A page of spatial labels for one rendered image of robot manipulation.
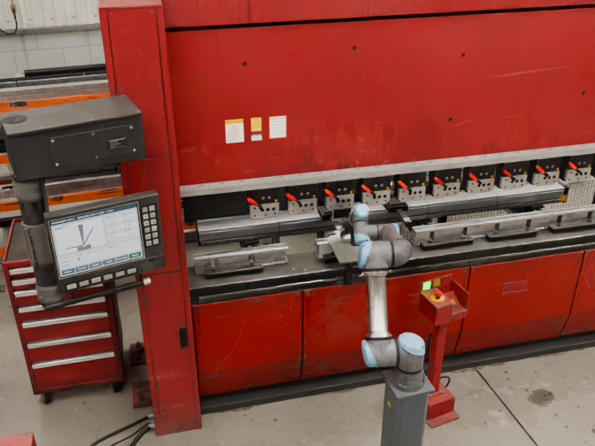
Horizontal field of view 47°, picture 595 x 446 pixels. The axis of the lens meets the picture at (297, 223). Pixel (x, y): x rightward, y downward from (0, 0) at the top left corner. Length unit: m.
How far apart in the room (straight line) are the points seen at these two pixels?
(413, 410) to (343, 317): 0.89
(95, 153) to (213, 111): 0.72
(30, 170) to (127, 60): 0.60
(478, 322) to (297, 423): 1.22
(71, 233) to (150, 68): 0.74
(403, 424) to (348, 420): 0.89
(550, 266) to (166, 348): 2.23
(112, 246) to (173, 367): 1.00
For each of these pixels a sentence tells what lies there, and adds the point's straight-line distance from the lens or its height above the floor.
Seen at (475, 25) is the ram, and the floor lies 2.09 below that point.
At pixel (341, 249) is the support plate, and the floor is 1.00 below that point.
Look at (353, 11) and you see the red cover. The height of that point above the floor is 2.19.
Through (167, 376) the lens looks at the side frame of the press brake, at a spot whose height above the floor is 0.42.
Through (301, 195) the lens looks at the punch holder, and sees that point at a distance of 3.52.
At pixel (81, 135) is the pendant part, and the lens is 2.74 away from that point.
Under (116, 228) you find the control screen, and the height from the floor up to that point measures 1.48.
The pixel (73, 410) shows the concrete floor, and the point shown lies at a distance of 4.31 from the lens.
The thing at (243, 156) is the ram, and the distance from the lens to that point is 3.37.
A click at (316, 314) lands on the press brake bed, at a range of 3.81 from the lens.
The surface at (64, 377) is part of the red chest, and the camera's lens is 4.21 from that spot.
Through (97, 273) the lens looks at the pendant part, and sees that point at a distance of 2.98.
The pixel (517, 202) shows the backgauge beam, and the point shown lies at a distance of 4.44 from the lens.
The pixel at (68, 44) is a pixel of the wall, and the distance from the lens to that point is 7.34.
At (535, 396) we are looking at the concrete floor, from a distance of 4.41.
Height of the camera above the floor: 2.87
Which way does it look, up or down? 29 degrees down
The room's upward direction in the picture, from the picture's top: straight up
